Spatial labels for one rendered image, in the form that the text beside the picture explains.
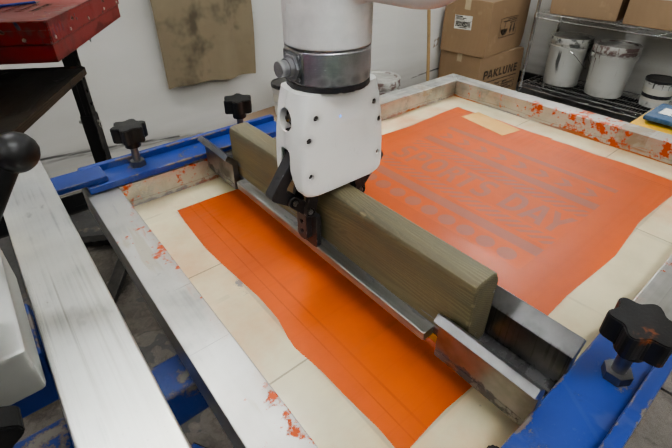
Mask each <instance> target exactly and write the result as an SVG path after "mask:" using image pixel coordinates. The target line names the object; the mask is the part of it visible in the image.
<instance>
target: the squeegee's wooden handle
mask: <svg viewBox="0 0 672 448"><path fill-rule="evenodd" d="M229 134H230V141H231V148H232V155H233V159H235V160H236V161H237V164H238V171H239V178H240V180H243V179H246V180H247V181H249V182H250V183H251V184H253V185H254V186H255V187H256V188H258V189H259V190H260V191H262V192H263V193H264V194H265V193H266V191H267V189H268V187H269V185H270V183H271V181H272V179H273V177H274V175H275V173H276V171H277V169H278V165H277V149H276V139H274V138H272V137H271V136H269V135H267V134H266V133H264V132H262V131H261V130H259V129H257V128H256V127H254V126H252V125H251V124H249V123H247V122H243V123H240V124H236V125H233V126H231V127H230V130H229ZM316 212H317V213H318V214H320V215H321V238H322V239H323V240H325V241H326V242H327V243H329V244H330V245H331V246H332V247H334V248H335V249H336V250H338V251H339V252H340V253H341V254H343V255H344V256H345V257H347V258H348V259H349V260H350V261H352V262H353V263H354V264H356V265H357V266H358V267H359V268H361V269H362V270H363V271H365V272H366V273H367V274H368V275H370V276H371V277H372V278H374V279H375V280H376V281H377V282H379V283H380V284H381V285H383V286H384V287H385V288H386V289H388V290H389V291H390V292H392V293H393V294H394V295H395V296H397V297H398V298H399V299H401V300H402V301H403V302H404V303H406V304H407V305H408V306H410V307H411V308H412V309H413V310H415V311H416V312H417V313H419V314H420V315H421V316H422V317H424V318H425V319H426V320H428V321H429V322H430V323H431V324H433V325H434V329H433V333H434V334H435V335H436V336H437V334H438V329H439V326H438V325H437V324H435V323H434V322H433V321H434V319H435V318H436V316H437V315H438V314H442V315H444V316H446V317H448V318H449V319H451V320H452V321H453V322H455V323H456V324H457V325H459V326H460V327H461V328H463V329H464V330H465V331H467V332H468V333H469V334H471V335H472V336H473V337H475V338H476V339H478V340H479V339H481V338H482V337H483V334H484V331H485V327H486V323H487V320H488V316H489V312H490V309H491V305H492V301H493V298H494V294H495V290H496V287H497V283H498V276H497V273H496V272H495V271H493V270H491V269H490V268H488V267H486V266H485V265H483V264H481V263H480V262H478V261H476V260H475V259H473V258H471V257H470V256H468V255H466V254H465V253H463V252H461V251H460V250H458V249H456V248H455V247H453V246H451V245H450V244H448V243H446V242H445V241H443V240H441V239H440V238H438V237H436V236H435V235H433V234H432V233H430V232H428V231H427V230H425V229H423V228H422V227H420V226H418V225H417V224H415V223H413V222H412V221H410V220H408V219H407V218H405V217H403V216H402V215H400V214H398V213H397V212H395V211H393V210H392V209H390V208H388V207H387V206H385V205H383V204H382V203H380V202H378V201H377V200H375V199H373V198H372V197H370V196H369V195H367V194H365V193H364V192H362V191H360V190H359V189H357V188H355V187H354V186H352V185H350V184H349V183H348V184H345V185H343V186H341V187H338V188H336V189H334V190H331V191H329V192H326V193H324V194H322V195H319V198H318V204H317V209H316Z"/></svg>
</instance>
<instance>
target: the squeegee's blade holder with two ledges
mask: <svg viewBox="0 0 672 448"><path fill-rule="evenodd" d="M237 186H238V189H239V190H240V191H242V192H243V193H244V194H245V195H246V196H248V197H249V198H250V199H251V200H253V201H254V202H255V203H256V204H257V205H259V206H260V207H261V208H262V209H263V210H265V211H266V212H267V213H268V214H270V215H271V216H272V217H273V218H274V219H276V220H277V221H278V222H279V223H280V224H282V225H283V226H284V227H285V228H286V229H288V230H289V231H290V232H291V233H293V234H294V235H295V236H296V237H297V238H299V239H300V240H301V241H302V242H303V243H305V244H306V245H307V246H308V247H310V248H311V249H312V250H313V251H314V252H316V253H317V254H318V255H319V256H320V257H322V258H323V259H324V260H325V261H326V262H328V263H329V264H330V265H331V266H333V267H334V268H335V269H336V270H337V271H339V272H340V273H341V274H342V275H343V276H345V277H346V278H347V279H348V280H350V281H351V282H352V283H353V284H354V285H356V286H357V287H358V288H359V289H360V290H362V291H363V292H364V293H365V294H366V295H368V296H369V297H370V298H371V299H373V300H374V301H375V302H376V303H377V304H379V305H380V306H381V307H382V308H383V309H385V310H386V311H387V312H388V313H390V314H391V315H392V316H393V317H394V318H396V319H397V320H398V321H399V322H400V323H402V324H403V325H404V326H405V327H406V328H408V329H409V330H410V331H411V332H413V333H414V334H415V335H416V336H417V337H419V338H420V339H421V340H425V339H426V338H428V337H429V336H430V335H432V334H433V329H434V325H433V324H431V323H430V322H429V321H428V320H426V319H425V318H424V317H422V316H421V315H420V314H419V313H417V312H416V311H415V310H413V309H412V308H411V307H410V306H408V305H407V304H406V303H404V302H403V301H402V300H401V299H399V298H398V297H397V296H395V295H394V294H393V293H392V292H390V291H389V290H388V289H386V288H385V287H384V286H383V285H381V284H380V283H379V282H377V281H376V280H375V279H374V278H372V277H371V276H370V275H368V274H367V273H366V272H365V271H363V270H362V269H361V268H359V267H358V266H357V265H356V264H354V263H353V262H352V261H350V260H349V259H348V258H347V257H345V256H344V255H343V254H341V253H340V252H339V251H338V250H336V249H335V248H334V247H332V246H331V245H330V244H329V243H327V242H326V241H325V240H323V239H322V238H321V245H320V246H318V247H315V246H314V245H312V244H311V243H310V242H309V241H307V240H306V239H304V238H302V237H301V236H300V234H299V232H298V221H297V219H296V218H295V217H294V216H292V215H291V214H290V213H289V212H287V211H286V210H285V209H283V208H282V207H281V206H280V205H278V204H277V203H274V202H272V201H271V200H270V199H269V198H267V197H266V195H265V194H264V193H263V192H262V191H260V190H259V189H258V188H256V187H255V186H254V185H253V184H251V183H250V182H249V181H247V180H246V179H243V180H240V181H237Z"/></svg>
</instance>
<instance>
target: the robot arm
mask: <svg viewBox="0 0 672 448"><path fill-rule="evenodd" d="M454 1H456V0H281V9H282V24H283V40H284V48H283V57H284V58H283V59H282V60H281V61H276V62H275V63H274V72H275V74H276V76H277V77H278V78H282V77H285V78H286V82H283V83H281V87H280V93H279V100H278V109H277V126H276V149H277V165H278V169H277V171H276V173H275V175H274V177H273V179H272V181H271V183H270V185H269V187H268V189H267V191H266V193H265V195H266V197H267V198H269V199H270V200H271V201H272V202H274V203H278V204H281V205H284V206H285V205H286V206H289V207H290V208H292V209H294V210H296V211H297V221H298V232H299V234H300V236H301V237H302V238H304V239H306V240H307V241H309V242H310V243H311V244H312V245H314V246H315V247H318V246H320V245H321V215H320V214H318V213H317V212H316V209H317V204H318V198H319V195H322V194H324V193H326V192H329V191H331V190H334V189H336V188H338V187H341V186H343V185H345V184H348V183H349V184H350V185H352V186H354V187H355V188H357V189H359V190H360V191H362V192H364V191H365V183H366V181H367V179H368V178H369V176H370V175H371V173H372V172H373V171H374V170H376V169H377V167H378V166H379V164H380V160H381V158H382V157H383V152H382V150H381V139H382V129H381V106H380V97H379V90H378V84H377V80H376V76H375V75H374V74H371V73H370V69H371V45H372V44H371V43H372V23H373V2H375V3H381V4H387V5H393V6H398V7H404V8H409V9H418V10H429V9H436V8H441V7H444V6H446V5H449V4H451V3H453V2H454ZM292 180H293V181H294V187H293V193H291V192H290V191H287V188H288V186H289V184H290V182H291V181H292ZM304 196H306V201H305V200H303V199H304Z"/></svg>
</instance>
